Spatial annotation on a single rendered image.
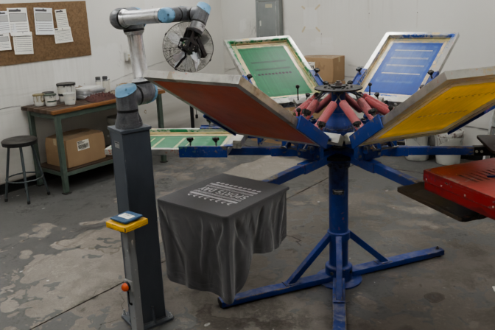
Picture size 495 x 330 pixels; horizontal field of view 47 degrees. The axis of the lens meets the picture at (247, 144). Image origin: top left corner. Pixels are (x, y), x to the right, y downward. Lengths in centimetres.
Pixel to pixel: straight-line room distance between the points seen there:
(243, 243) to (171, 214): 37
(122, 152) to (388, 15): 452
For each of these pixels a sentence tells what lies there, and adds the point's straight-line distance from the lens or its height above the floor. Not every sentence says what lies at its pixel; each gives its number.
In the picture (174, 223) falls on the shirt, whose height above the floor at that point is 85.
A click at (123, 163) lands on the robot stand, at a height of 102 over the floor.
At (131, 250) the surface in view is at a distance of 256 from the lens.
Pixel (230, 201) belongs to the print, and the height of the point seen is 95.
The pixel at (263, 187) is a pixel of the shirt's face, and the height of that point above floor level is 95.
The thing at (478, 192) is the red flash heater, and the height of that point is 110.
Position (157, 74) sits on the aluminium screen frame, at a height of 154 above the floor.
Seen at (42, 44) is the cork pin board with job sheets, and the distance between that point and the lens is 650.
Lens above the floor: 185
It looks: 14 degrees down
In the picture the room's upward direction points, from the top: 2 degrees counter-clockwise
